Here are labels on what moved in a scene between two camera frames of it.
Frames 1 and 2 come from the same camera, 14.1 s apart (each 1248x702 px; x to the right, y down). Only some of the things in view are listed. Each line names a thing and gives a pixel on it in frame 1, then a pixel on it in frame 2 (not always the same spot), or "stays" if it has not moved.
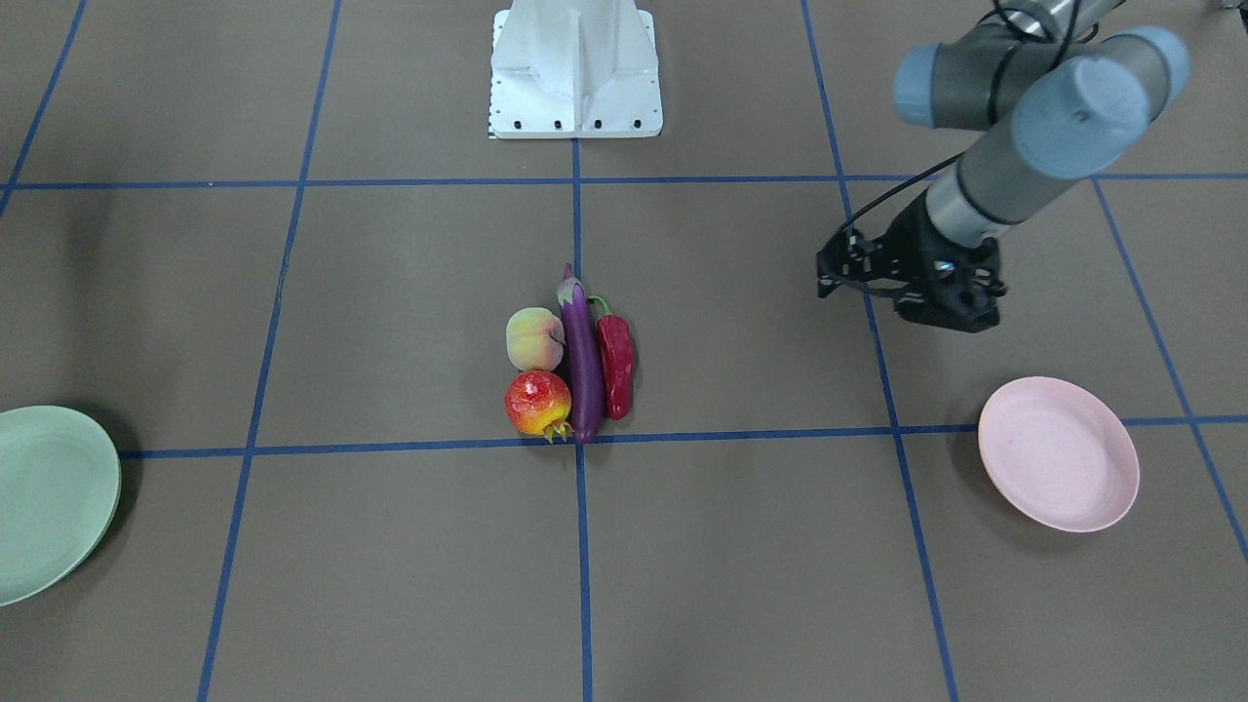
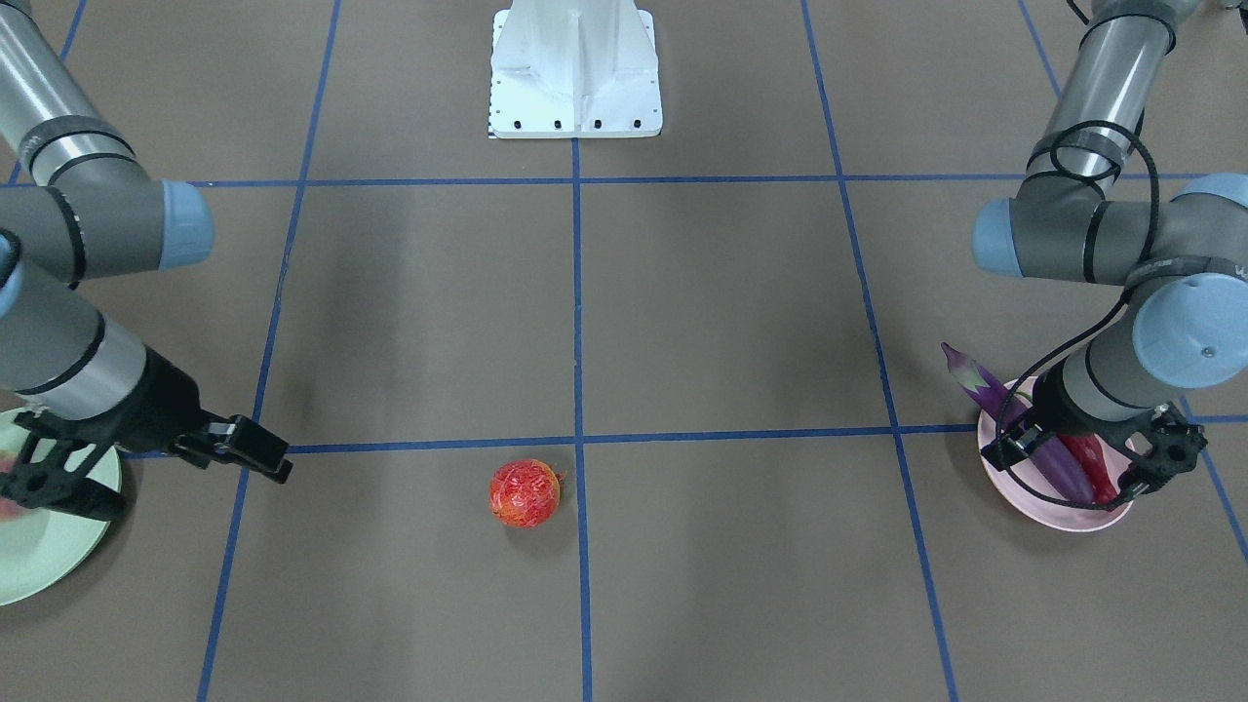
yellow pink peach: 534,339 to 9,509
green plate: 60,480 stays
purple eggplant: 581,342 to 1051,458
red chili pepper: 616,345 to 1088,451
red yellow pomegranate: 538,403 to 525,492
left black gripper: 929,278 to 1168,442
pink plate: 1059,453 stays
